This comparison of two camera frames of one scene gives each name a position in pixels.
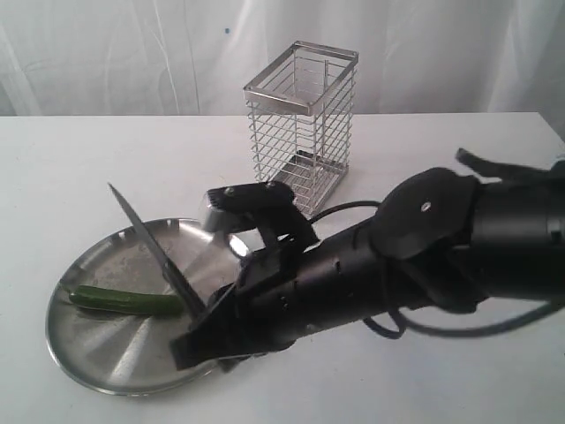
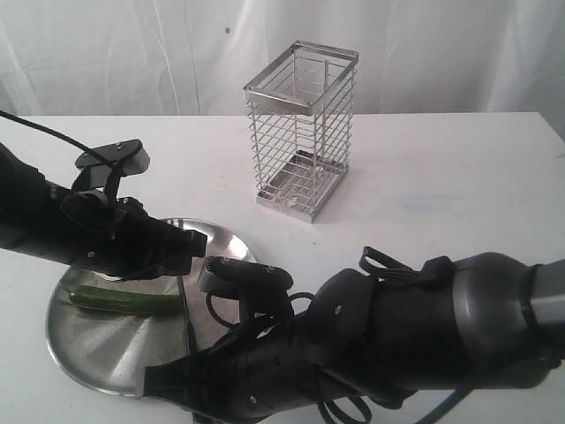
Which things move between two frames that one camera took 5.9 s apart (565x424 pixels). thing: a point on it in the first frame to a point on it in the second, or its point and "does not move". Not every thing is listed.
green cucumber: x=106 y=299 does not move
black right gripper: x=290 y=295 to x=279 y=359
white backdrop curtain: x=195 y=57 does not move
